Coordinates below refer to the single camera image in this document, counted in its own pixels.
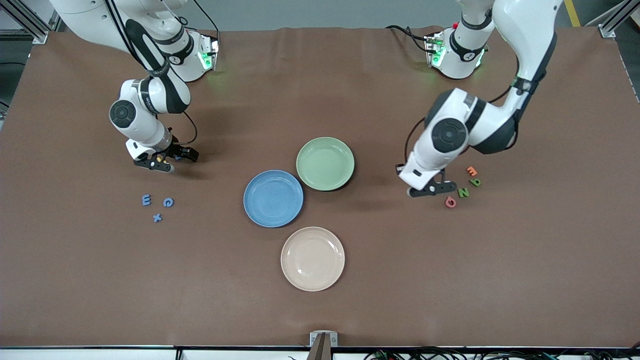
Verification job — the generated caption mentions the black left base cable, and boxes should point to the black left base cable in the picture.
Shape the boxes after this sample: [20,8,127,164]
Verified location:
[385,24,432,54]

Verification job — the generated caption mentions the beige plastic plate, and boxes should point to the beige plastic plate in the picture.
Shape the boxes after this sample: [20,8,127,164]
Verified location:
[280,226,346,293]

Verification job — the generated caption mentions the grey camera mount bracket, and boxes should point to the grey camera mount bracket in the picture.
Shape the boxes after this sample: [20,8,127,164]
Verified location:
[307,331,339,360]

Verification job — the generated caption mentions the aluminium frame profile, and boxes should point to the aluminium frame profile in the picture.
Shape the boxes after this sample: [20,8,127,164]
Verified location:
[0,0,61,45]
[585,0,640,39]

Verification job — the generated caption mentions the brown table cover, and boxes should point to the brown table cover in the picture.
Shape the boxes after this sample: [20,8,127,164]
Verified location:
[0,26,640,349]

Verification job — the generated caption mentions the black right base cable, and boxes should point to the black right base cable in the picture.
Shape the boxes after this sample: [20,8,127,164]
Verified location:
[191,0,221,41]

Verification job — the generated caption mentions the black base cable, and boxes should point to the black base cable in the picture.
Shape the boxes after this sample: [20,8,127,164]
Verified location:
[385,24,432,54]
[191,0,221,41]

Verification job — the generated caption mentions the white table edge rail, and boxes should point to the white table edge rail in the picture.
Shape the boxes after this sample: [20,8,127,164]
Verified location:
[0,346,640,360]

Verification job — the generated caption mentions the tangled black floor cables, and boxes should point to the tangled black floor cables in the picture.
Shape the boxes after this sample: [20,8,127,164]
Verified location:
[365,344,640,360]

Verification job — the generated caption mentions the green plastic plate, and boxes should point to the green plastic plate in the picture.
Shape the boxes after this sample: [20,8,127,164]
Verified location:
[295,136,356,192]

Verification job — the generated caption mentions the blue plastic plate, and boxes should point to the blue plastic plate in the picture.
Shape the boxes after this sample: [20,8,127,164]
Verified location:
[243,169,305,229]

